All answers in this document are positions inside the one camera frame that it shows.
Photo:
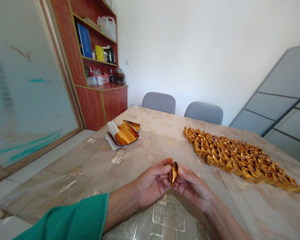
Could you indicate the person's right hand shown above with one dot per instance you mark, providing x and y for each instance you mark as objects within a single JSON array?
[{"x": 193, "y": 186}]

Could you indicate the person's left hand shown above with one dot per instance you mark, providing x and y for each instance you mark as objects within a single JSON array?
[{"x": 150, "y": 183}]

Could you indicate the gold foil paper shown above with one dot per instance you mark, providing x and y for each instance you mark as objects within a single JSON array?
[{"x": 174, "y": 174}]

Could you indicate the patterned beige tablecloth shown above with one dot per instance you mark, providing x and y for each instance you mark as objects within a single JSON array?
[{"x": 165, "y": 180}]

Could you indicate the pile of gold foil ingots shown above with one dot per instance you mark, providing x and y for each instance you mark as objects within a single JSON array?
[{"x": 237, "y": 157}]

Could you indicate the stack of gold foil sheets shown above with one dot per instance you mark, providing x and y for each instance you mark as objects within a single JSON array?
[{"x": 126, "y": 135}]

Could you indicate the white paper wrapper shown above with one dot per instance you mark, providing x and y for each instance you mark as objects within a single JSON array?
[{"x": 112, "y": 136}]

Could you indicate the grey chair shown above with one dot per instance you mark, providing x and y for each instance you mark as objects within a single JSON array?
[
  {"x": 158, "y": 102},
  {"x": 204, "y": 112}
]

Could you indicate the grey panelled board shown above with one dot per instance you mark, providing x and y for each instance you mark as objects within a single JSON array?
[{"x": 277, "y": 100}]

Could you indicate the red wooden shelf cabinet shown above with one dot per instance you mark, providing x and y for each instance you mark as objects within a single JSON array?
[{"x": 95, "y": 62}]

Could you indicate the frosted glass sliding door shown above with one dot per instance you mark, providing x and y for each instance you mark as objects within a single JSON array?
[{"x": 25, "y": 82}]

